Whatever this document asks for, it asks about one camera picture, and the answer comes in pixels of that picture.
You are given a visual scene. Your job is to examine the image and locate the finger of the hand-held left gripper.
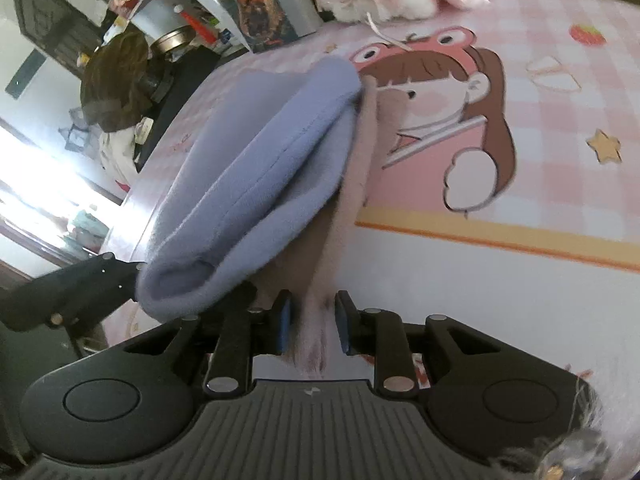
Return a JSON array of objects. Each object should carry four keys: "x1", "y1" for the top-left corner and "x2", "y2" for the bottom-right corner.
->
[{"x1": 0, "y1": 252, "x2": 147, "y2": 333}]

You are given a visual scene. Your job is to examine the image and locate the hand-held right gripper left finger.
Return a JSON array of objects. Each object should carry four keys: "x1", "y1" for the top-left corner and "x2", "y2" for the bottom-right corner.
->
[{"x1": 122, "y1": 289, "x2": 296, "y2": 396}]

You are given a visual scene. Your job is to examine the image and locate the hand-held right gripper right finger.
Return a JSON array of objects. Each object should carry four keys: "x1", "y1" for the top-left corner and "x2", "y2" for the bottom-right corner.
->
[{"x1": 334, "y1": 290, "x2": 511, "y2": 396}]

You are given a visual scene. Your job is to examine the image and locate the purple and brown sweater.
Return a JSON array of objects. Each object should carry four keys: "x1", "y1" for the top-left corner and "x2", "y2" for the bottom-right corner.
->
[{"x1": 135, "y1": 55, "x2": 382, "y2": 382}]

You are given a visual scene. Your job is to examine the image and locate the pink checked printed blanket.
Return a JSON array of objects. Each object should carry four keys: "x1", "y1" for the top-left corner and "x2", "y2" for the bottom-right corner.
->
[{"x1": 102, "y1": 0, "x2": 640, "y2": 480}]

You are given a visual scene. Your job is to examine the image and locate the brown dark clothing pile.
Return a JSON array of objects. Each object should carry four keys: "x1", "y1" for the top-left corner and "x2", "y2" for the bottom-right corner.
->
[{"x1": 80, "y1": 30, "x2": 168, "y2": 133}]

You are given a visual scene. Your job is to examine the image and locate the black cabinet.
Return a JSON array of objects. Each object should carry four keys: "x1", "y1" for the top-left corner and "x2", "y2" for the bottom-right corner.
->
[{"x1": 135, "y1": 45, "x2": 251, "y2": 171}]

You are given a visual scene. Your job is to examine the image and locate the grey fuzzy cloth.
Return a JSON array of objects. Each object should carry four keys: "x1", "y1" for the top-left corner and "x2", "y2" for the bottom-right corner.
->
[{"x1": 492, "y1": 425, "x2": 618, "y2": 480}]

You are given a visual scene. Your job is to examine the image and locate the metal bowl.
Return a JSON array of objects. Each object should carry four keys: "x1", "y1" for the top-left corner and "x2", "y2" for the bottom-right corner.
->
[{"x1": 150, "y1": 30, "x2": 197, "y2": 55}]

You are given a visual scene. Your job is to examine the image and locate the red bottle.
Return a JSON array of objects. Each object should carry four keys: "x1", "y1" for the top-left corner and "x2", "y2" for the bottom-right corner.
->
[{"x1": 174, "y1": 5, "x2": 221, "y2": 43}]

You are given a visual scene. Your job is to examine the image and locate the orange illustrated picture book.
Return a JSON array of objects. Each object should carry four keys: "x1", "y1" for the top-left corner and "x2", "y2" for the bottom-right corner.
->
[{"x1": 200, "y1": 0, "x2": 323, "y2": 53}]

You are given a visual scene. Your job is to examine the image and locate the dark wall frame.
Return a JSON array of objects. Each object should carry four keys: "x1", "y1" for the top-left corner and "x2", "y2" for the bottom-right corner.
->
[{"x1": 10, "y1": 0, "x2": 103, "y2": 71}]

